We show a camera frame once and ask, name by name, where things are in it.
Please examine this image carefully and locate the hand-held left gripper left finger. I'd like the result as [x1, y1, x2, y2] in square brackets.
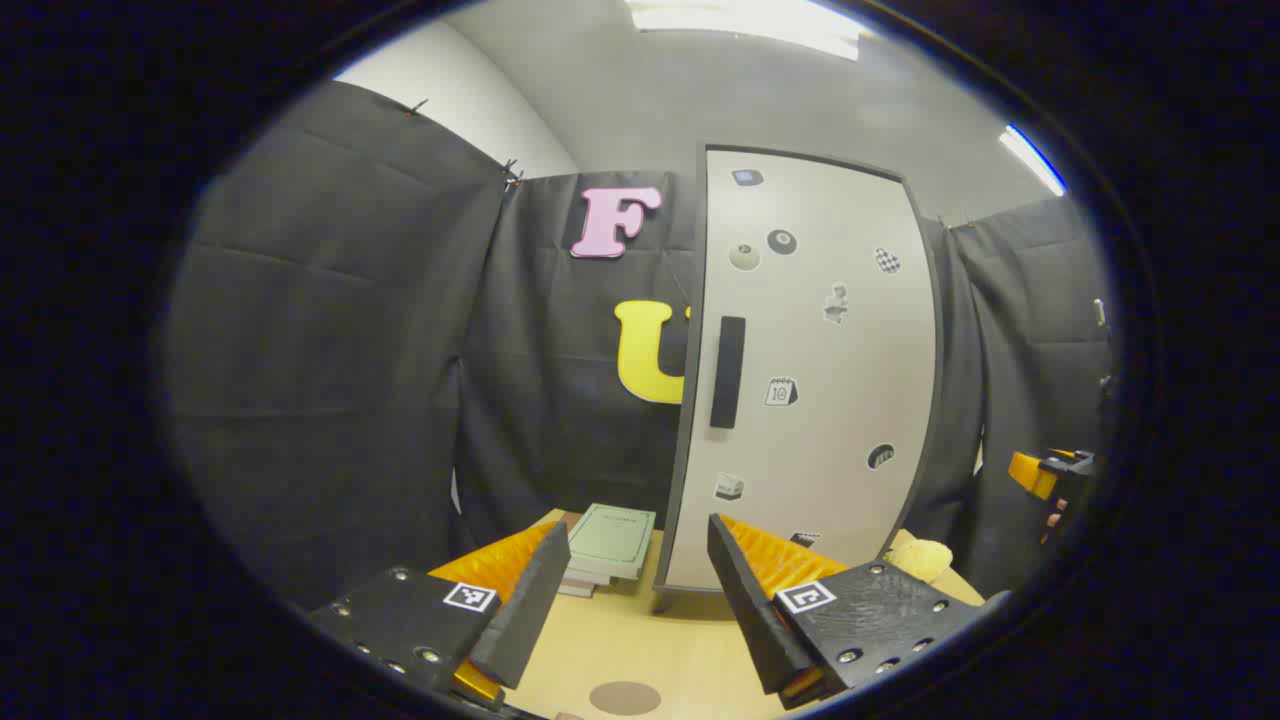
[305, 518, 573, 713]

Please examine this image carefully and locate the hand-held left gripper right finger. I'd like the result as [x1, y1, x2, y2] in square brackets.
[706, 513, 1013, 713]

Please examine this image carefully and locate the brown round coaster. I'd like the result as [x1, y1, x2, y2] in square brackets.
[588, 681, 663, 716]

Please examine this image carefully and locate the white cabinet door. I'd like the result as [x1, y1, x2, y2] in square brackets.
[660, 145, 946, 596]

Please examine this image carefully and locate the black door handle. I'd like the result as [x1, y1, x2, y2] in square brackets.
[710, 316, 747, 429]

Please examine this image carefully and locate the dark grey cabinet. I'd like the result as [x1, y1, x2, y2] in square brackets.
[655, 140, 949, 601]

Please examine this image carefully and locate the ceiling light strip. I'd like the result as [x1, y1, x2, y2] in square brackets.
[1000, 123, 1067, 197]

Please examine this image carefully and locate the black backdrop cloth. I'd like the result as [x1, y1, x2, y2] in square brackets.
[165, 80, 1116, 611]

